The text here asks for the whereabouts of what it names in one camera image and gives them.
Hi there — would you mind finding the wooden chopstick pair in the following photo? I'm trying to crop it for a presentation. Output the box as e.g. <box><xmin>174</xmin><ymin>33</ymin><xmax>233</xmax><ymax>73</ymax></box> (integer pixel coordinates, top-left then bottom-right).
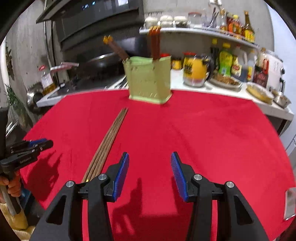
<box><xmin>148</xmin><ymin>26</ymin><xmax>157</xmax><ymax>60</ymax></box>
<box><xmin>154</xmin><ymin>26</ymin><xmax>161</xmax><ymax>60</ymax></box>

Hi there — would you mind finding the green sauce bottle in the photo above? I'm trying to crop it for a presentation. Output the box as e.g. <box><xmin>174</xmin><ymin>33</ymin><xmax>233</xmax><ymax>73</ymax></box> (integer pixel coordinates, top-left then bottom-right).
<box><xmin>218</xmin><ymin>43</ymin><xmax>233</xmax><ymax>76</ymax></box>

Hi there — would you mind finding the green utensil holder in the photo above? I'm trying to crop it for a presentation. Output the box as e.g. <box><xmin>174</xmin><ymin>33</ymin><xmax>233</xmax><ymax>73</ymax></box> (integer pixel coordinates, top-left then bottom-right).
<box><xmin>123</xmin><ymin>56</ymin><xmax>172</xmax><ymax>104</ymax></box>

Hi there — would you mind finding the yellow rimmed dish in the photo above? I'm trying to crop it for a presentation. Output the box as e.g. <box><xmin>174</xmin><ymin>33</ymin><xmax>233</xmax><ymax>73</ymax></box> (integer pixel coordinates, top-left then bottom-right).
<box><xmin>246</xmin><ymin>82</ymin><xmax>274</xmax><ymax>105</ymax></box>

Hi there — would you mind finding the white jug soy sauce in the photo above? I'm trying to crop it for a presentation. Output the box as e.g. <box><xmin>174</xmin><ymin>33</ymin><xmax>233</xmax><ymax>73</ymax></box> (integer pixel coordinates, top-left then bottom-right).
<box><xmin>231</xmin><ymin>45</ymin><xmax>248</xmax><ymax>82</ymax></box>

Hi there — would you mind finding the white wall shelf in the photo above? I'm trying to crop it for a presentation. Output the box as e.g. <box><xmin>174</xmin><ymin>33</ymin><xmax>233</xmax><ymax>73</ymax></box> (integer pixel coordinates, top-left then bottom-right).
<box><xmin>139</xmin><ymin>27</ymin><xmax>260</xmax><ymax>49</ymax></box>

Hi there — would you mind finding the cooking oil bottle red cap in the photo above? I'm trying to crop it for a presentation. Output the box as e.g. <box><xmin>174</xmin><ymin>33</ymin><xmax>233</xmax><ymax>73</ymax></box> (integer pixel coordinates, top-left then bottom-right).
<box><xmin>39</xmin><ymin>65</ymin><xmax>56</xmax><ymax>95</ymax></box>

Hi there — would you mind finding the white rice cooker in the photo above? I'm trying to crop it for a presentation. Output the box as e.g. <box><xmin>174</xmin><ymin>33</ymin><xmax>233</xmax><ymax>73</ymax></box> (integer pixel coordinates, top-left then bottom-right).
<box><xmin>252</xmin><ymin>48</ymin><xmax>285</xmax><ymax>92</ymax></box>

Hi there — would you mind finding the steel bowl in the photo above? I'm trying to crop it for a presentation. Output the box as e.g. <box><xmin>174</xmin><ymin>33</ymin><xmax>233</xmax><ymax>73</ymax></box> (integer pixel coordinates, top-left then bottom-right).
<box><xmin>269</xmin><ymin>87</ymin><xmax>292</xmax><ymax>109</ymax></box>

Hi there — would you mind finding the red tablecloth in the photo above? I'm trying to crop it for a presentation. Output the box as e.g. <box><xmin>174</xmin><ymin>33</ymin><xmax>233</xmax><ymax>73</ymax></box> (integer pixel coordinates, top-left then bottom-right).
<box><xmin>21</xmin><ymin>90</ymin><xmax>295</xmax><ymax>240</ymax></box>

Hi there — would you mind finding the range hood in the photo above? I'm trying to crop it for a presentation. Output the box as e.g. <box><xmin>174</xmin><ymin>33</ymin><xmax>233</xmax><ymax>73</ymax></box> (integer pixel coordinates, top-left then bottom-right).
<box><xmin>36</xmin><ymin>1</ymin><xmax>144</xmax><ymax>51</ymax></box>

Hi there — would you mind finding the person left hand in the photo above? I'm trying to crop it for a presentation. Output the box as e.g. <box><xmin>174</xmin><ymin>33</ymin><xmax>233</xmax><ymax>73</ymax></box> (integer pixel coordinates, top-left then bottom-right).
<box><xmin>1</xmin><ymin>171</ymin><xmax>21</xmax><ymax>197</ymax></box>

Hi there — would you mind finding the plate with food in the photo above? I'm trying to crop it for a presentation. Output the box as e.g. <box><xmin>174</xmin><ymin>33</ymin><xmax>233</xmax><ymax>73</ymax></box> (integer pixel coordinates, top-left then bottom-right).
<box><xmin>209</xmin><ymin>73</ymin><xmax>242</xmax><ymax>89</ymax></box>

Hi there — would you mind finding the black wok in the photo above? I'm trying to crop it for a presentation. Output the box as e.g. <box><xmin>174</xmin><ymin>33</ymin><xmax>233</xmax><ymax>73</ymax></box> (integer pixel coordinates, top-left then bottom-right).
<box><xmin>50</xmin><ymin>52</ymin><xmax>127</xmax><ymax>80</ymax></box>

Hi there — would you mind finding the dark tall sauce bottle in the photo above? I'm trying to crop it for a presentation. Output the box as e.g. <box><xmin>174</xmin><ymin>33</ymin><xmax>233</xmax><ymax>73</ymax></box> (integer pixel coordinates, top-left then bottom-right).
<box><xmin>243</xmin><ymin>11</ymin><xmax>255</xmax><ymax>43</ymax></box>

